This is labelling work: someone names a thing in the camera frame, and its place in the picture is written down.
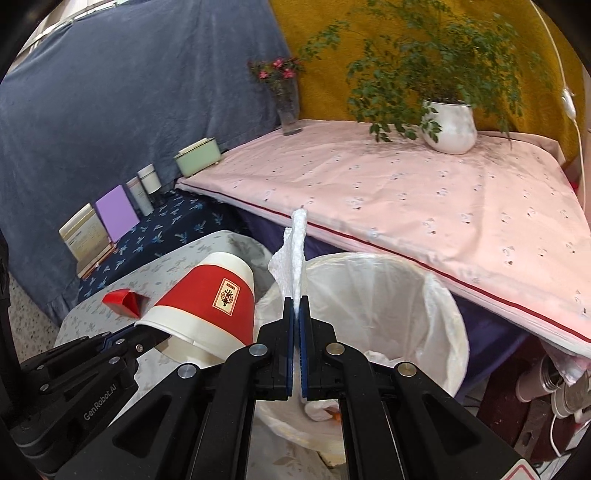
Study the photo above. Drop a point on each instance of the white potted green plant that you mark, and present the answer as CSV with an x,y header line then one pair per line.
x,y
418,56

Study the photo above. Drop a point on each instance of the purple card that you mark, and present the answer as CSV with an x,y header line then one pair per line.
x,y
116,213

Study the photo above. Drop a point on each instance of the mint green tissue box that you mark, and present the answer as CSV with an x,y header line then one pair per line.
x,y
197,156

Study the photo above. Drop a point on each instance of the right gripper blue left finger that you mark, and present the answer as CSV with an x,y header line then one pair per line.
x,y
288,361

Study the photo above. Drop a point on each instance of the slim white bottle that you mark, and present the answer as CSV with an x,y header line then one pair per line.
x,y
140,197

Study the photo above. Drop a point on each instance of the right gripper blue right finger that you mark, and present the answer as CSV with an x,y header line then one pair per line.
x,y
303,315

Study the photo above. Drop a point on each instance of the pink thermos bottle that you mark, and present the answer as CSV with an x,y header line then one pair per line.
x,y
541,380

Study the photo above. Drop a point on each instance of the red white paper cup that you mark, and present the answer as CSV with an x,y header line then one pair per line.
x,y
208,314

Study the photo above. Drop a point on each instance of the red cardboard box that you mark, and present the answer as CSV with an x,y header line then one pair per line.
x,y
125,302

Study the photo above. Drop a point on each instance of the white cylindrical jar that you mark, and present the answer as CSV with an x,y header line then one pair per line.
x,y
149,179

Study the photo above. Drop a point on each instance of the blue grey backdrop cloth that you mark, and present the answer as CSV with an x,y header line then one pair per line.
x,y
109,94

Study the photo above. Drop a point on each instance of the beige desk calendar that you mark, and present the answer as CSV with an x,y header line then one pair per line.
x,y
87,240

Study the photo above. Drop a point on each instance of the navy floral cloth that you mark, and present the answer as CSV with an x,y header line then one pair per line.
x,y
183,218

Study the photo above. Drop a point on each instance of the white round gadget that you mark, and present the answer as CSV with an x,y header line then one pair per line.
x,y
572,400

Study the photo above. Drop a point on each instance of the glass vase pink flowers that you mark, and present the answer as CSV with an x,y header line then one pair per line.
x,y
280,76

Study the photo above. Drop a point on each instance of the white paper napkin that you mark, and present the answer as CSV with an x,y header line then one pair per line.
x,y
287,264

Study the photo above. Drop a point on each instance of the mustard yellow backdrop cloth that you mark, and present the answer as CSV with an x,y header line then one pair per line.
x,y
556,113

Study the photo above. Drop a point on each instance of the white lined trash bin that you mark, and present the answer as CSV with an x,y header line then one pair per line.
x,y
388,309

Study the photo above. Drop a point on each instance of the pink bed cover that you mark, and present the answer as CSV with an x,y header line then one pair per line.
x,y
499,225

